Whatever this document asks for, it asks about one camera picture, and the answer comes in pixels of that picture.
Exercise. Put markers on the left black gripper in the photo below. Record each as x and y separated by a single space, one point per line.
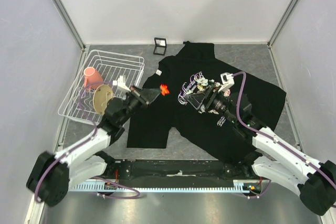
146 95

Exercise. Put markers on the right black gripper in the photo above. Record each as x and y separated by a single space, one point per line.
205 98

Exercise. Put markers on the orange butterfly brooch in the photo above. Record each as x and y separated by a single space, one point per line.
164 90

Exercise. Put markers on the small white brooch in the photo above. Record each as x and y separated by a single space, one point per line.
158 72

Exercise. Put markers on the black printed t-shirt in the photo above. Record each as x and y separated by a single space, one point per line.
184 72

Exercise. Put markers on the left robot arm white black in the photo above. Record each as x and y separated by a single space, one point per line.
53 174

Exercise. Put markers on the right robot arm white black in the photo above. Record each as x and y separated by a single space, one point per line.
310 179

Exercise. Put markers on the tan round plate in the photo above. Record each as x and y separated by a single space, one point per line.
101 97

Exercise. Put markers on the small black open box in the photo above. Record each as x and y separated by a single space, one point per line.
160 46

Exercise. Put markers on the pink plastic cup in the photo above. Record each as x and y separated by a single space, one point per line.
92 78

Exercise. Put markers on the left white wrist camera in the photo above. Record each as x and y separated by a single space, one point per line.
120 83

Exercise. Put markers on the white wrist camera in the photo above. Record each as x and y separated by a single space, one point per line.
227 81
120 83

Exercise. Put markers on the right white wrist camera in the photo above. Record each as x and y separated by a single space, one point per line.
227 81

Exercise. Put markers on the white wire basket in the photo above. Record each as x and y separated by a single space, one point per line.
78 102

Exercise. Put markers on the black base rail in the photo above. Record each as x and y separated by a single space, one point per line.
127 169

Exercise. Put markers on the toothed aluminium cable rail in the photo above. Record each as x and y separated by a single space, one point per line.
104 187

